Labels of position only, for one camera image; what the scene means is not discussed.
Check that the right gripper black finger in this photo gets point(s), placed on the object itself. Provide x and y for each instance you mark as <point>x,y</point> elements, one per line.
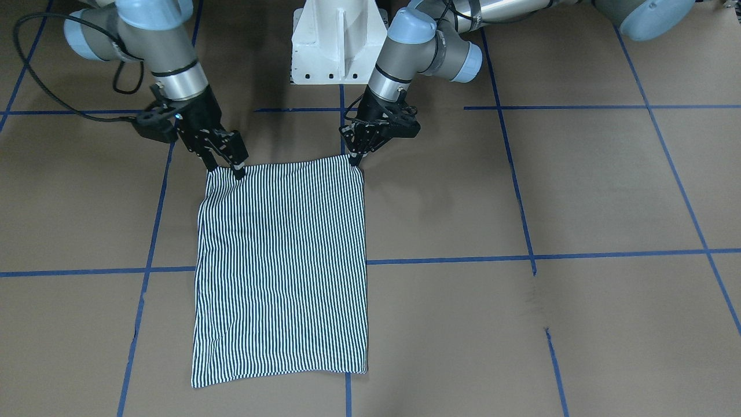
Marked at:
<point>204,152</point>
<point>230,147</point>

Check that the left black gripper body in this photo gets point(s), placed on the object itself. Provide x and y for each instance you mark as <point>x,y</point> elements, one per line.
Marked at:
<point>371,109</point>

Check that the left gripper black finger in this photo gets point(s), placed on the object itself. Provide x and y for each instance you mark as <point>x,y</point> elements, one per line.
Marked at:
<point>356,158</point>

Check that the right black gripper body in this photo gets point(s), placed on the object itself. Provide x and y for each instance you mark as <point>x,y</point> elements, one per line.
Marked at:
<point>201,117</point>

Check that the blue white striped polo shirt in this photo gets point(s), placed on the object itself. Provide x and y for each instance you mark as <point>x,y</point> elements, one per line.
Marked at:
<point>281,276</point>

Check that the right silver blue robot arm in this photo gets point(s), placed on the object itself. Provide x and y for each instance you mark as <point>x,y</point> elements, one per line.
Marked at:
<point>153,34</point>

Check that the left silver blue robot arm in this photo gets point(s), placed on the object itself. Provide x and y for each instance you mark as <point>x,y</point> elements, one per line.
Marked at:
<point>424,38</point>

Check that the brown paper table cover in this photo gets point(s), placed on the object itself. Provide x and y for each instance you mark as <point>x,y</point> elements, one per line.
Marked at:
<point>561,239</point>

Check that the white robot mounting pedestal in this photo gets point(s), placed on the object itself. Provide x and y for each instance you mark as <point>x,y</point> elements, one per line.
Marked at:
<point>336,42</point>

